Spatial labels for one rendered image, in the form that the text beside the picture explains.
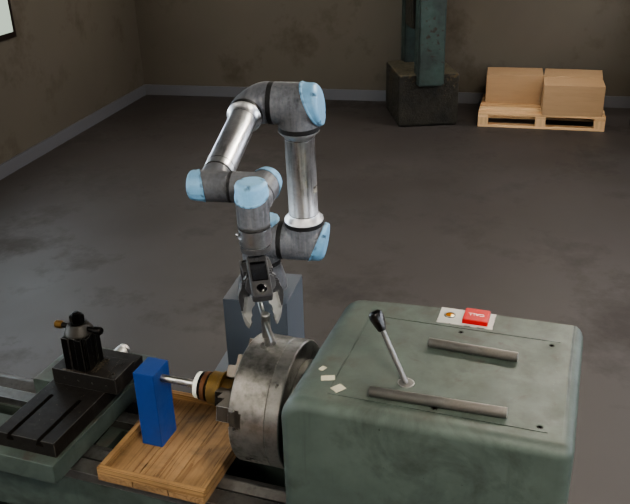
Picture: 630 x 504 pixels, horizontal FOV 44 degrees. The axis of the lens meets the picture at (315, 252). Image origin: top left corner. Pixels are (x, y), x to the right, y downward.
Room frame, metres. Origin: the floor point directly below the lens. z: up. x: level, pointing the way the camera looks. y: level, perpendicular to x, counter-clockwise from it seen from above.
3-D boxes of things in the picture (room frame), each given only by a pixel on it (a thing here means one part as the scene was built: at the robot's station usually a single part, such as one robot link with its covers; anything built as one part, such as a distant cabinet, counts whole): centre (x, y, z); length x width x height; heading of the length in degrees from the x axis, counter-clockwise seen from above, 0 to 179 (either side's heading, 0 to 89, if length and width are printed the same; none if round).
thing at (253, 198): (1.64, 0.14, 1.58); 0.09 x 0.08 x 0.11; 168
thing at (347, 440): (1.48, -0.27, 1.06); 0.59 x 0.48 x 0.39; 70
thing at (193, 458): (1.69, 0.37, 0.89); 0.36 x 0.30 x 0.04; 160
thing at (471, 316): (1.66, -0.39, 1.26); 0.06 x 0.06 x 0.02; 70
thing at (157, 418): (1.72, 0.43, 1.00); 0.08 x 0.06 x 0.23; 160
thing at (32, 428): (1.82, 0.68, 0.95); 0.43 x 0.18 x 0.04; 160
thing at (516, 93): (7.86, -2.35, 0.22); 1.23 x 0.82 x 0.43; 77
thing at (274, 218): (2.16, 0.16, 1.27); 0.13 x 0.12 x 0.14; 78
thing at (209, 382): (1.65, 0.25, 1.08); 0.09 x 0.09 x 0.09; 70
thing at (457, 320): (1.66, -0.36, 1.23); 0.13 x 0.08 x 0.06; 70
